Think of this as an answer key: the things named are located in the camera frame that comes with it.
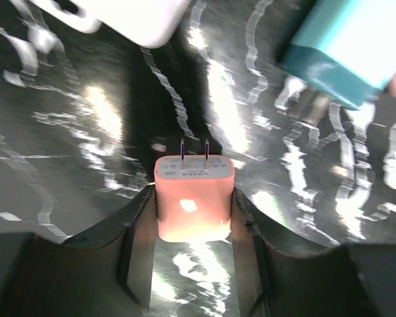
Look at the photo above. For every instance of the pink plug adapter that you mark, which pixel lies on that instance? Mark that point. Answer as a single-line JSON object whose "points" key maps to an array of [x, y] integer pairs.
{"points": [[194, 196]]}

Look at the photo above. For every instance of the white multicolour power strip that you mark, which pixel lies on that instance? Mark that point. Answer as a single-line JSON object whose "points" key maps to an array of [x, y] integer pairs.
{"points": [[149, 24]]}

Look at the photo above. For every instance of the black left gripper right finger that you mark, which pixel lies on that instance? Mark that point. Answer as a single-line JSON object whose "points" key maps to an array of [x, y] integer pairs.
{"points": [[280, 273]]}

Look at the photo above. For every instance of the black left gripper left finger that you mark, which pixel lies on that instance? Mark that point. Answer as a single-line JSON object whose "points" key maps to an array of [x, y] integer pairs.
{"points": [[105, 270]]}

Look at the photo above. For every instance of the teal plug adapter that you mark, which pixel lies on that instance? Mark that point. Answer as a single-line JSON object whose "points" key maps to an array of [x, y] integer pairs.
{"points": [[345, 49]]}

